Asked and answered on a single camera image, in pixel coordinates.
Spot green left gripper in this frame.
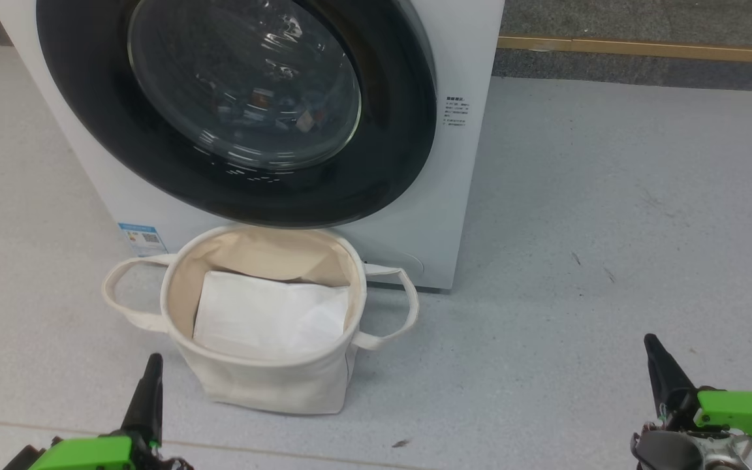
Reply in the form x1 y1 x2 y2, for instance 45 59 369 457
4 353 194 470

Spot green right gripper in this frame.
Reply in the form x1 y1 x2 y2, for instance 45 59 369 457
631 334 752 470

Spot black round glass washer door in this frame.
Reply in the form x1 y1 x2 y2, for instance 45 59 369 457
35 0 439 230

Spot blue orange patterned garment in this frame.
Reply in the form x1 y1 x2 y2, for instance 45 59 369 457
216 85 344 135

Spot cream canvas laundry basket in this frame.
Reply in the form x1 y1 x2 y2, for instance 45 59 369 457
102 224 420 416

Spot white front-load washing machine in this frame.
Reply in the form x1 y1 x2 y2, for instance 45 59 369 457
0 0 506 292

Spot white folded sheet liner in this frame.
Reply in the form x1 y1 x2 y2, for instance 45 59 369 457
192 270 351 361

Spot blue energy label sticker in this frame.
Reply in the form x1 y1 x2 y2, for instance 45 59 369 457
118 223 168 257

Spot wooden floor trim strip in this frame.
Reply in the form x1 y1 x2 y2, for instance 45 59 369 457
497 35 752 65

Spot small printed text sticker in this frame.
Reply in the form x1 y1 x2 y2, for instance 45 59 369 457
443 95 471 129

